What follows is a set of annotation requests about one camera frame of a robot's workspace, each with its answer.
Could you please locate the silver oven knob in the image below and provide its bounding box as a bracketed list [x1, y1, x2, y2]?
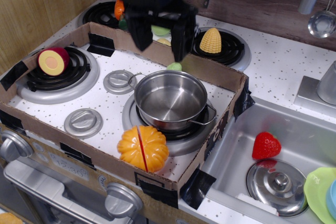
[1, 130, 34, 162]
[104, 183, 143, 219]

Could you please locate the green toy fruit half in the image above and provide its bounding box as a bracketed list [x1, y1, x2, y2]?
[151, 25, 170, 36]

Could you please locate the silver stovetop knob lower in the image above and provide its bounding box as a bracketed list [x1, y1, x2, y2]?
[64, 108, 103, 139]

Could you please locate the stainless steel pot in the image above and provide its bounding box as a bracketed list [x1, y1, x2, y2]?
[128, 70, 216, 132]

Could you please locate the silver oven door handle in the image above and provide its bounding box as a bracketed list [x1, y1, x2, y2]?
[4, 161, 133, 223]

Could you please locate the green toy broccoli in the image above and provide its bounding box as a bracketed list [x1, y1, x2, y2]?
[166, 62, 182, 71]

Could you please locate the red yellow toy fruit half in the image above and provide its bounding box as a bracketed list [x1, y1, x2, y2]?
[37, 47, 70, 76]

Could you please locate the silver stovetop knob upper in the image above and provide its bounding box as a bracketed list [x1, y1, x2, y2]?
[103, 70, 138, 94]

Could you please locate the stove burner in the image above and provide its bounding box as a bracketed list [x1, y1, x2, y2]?
[76, 2, 128, 30]
[17, 46, 100, 105]
[191, 27, 251, 71]
[122, 95, 217, 157]

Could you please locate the green plastic plate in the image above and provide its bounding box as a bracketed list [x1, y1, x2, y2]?
[304, 167, 335, 223]

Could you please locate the front right stove burner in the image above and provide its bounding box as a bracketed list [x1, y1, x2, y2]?
[122, 95, 217, 157]

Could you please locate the front left stove burner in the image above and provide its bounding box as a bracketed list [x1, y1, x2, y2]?
[17, 46, 100, 105]

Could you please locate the back left stove burner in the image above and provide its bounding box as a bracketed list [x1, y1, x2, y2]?
[76, 2, 128, 30]

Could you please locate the cardboard fence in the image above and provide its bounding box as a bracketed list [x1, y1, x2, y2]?
[1, 23, 254, 208]

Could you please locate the silver stovetop knob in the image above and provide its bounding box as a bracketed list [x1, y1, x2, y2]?
[64, 108, 103, 139]
[103, 70, 138, 94]

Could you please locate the back right stove burner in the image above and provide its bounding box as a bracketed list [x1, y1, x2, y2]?
[191, 27, 251, 71]

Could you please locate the silver oven knob right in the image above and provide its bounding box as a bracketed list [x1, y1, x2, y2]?
[104, 183, 143, 219]

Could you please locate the steel pot lid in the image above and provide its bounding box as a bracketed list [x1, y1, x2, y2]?
[246, 158, 308, 217]

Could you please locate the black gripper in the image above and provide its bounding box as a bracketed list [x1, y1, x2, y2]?
[123, 0, 197, 61]

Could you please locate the red toy strawberry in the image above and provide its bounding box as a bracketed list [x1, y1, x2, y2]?
[252, 132, 282, 159]

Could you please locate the hanging steel ladle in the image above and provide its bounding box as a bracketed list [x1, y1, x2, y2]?
[308, 0, 335, 38]

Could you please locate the orange toy bottom corner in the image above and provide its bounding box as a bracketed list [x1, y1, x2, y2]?
[0, 212, 23, 224]

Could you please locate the silver sink basin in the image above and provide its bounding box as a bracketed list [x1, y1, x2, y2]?
[202, 98, 336, 224]

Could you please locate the yellow toy corn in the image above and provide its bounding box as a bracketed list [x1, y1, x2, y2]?
[200, 28, 222, 54]

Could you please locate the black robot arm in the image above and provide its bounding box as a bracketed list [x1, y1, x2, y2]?
[122, 0, 198, 62]

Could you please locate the silver oven knob left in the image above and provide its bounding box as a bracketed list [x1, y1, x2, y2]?
[1, 130, 34, 162]

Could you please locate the blue plastic bowl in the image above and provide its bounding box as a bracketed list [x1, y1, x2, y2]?
[326, 180, 336, 219]

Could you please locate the orange toy pumpkin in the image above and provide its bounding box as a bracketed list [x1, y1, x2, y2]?
[117, 125, 170, 173]

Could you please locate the silver faucet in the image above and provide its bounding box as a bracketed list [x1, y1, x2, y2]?
[294, 0, 335, 114]

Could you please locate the orange toy carrot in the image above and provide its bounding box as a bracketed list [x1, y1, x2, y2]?
[114, 0, 127, 30]

